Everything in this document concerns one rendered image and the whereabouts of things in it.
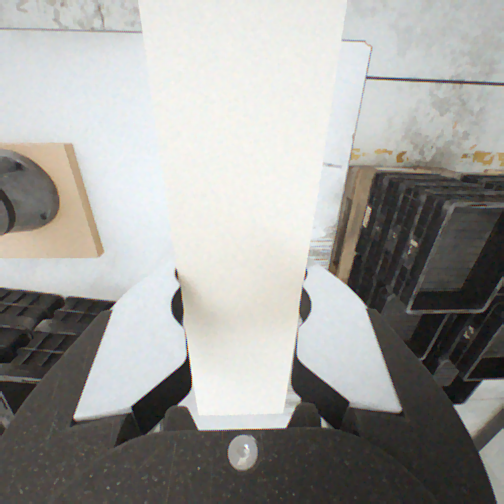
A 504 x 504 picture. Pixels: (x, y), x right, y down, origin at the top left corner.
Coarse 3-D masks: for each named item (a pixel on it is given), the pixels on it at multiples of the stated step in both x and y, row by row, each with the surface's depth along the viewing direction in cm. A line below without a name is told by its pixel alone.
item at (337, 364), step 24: (312, 264) 12; (312, 288) 10; (336, 288) 10; (312, 312) 9; (336, 312) 9; (360, 312) 9; (312, 336) 8; (336, 336) 8; (360, 336) 8; (312, 360) 7; (336, 360) 7; (360, 360) 7; (312, 384) 7; (336, 384) 6; (360, 384) 6; (384, 384) 6; (336, 408) 6; (360, 408) 6; (384, 408) 6
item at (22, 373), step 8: (0, 368) 42; (8, 368) 42; (16, 368) 42; (24, 368) 43; (32, 368) 43; (40, 368) 43; (48, 368) 43; (0, 376) 41; (8, 376) 41; (16, 376) 41; (24, 376) 42; (32, 376) 42; (40, 376) 42; (0, 384) 43; (0, 392) 43; (0, 400) 44; (8, 400) 45; (8, 408) 46; (8, 416) 47; (160, 424) 50
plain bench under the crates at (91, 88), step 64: (0, 64) 39; (64, 64) 39; (128, 64) 39; (0, 128) 43; (64, 128) 43; (128, 128) 44; (128, 192) 49; (320, 192) 51; (128, 256) 57; (320, 256) 58; (192, 384) 81
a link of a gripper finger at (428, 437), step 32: (384, 320) 9; (384, 352) 7; (416, 384) 6; (352, 416) 6; (384, 416) 6; (416, 416) 6; (448, 416) 6; (384, 448) 5; (416, 448) 5; (448, 448) 5; (448, 480) 5; (480, 480) 5
